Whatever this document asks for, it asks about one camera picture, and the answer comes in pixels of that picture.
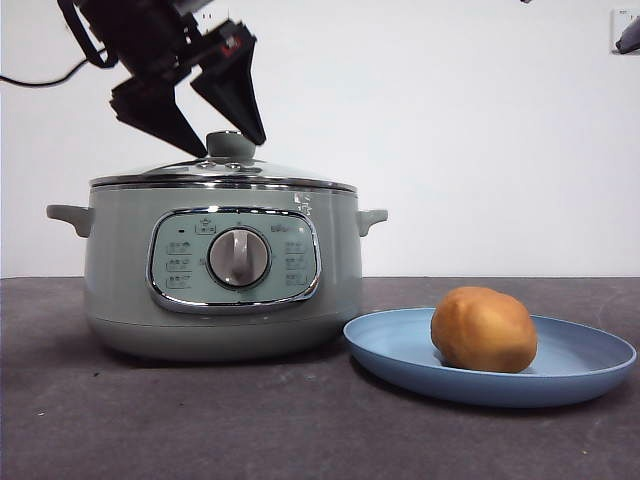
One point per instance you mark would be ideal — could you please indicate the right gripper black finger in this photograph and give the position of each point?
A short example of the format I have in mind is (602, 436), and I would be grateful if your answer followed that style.
(631, 37)

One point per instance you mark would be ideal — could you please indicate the pale green electric steamer pot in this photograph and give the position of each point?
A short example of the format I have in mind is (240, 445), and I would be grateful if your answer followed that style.
(125, 260)

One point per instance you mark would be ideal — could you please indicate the glass lid with green knob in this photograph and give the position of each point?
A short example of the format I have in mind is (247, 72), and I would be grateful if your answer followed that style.
(229, 145)

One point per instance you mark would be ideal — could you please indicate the white wall socket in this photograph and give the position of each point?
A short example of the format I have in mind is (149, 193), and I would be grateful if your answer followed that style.
(614, 20)

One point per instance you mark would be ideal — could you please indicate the blue round plate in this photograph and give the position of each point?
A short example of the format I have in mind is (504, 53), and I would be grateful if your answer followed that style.
(395, 345)

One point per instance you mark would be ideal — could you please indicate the brown potato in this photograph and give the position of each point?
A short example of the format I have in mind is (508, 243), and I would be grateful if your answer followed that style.
(482, 330)

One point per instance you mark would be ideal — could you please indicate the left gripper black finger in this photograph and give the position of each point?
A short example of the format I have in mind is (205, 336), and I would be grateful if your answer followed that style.
(155, 110)
(235, 90)

